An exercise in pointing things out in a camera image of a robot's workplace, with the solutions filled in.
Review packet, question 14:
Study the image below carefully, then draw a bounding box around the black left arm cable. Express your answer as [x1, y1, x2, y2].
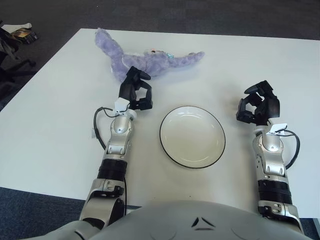
[93, 106, 130, 151]

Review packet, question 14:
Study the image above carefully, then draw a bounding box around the dark printed box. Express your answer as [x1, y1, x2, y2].
[11, 27, 38, 45]

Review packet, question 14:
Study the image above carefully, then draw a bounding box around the black office chair base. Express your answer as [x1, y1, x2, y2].
[0, 23, 38, 83]

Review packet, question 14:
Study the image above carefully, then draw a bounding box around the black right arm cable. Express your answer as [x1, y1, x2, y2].
[274, 128, 301, 170]

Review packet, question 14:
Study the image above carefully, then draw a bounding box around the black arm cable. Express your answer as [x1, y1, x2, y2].
[93, 106, 130, 151]
[274, 128, 301, 170]

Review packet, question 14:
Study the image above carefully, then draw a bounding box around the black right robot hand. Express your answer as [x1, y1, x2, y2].
[235, 80, 288, 137]

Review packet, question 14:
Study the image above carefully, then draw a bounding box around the grey robot torso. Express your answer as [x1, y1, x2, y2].
[37, 199, 310, 240]

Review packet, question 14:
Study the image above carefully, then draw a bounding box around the purple plush doll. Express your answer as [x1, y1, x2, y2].
[94, 27, 205, 83]

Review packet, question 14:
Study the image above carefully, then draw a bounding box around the white plate with black rim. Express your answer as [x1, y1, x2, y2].
[159, 105, 227, 169]

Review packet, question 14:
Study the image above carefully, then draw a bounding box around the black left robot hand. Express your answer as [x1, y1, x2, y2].
[114, 66, 154, 117]

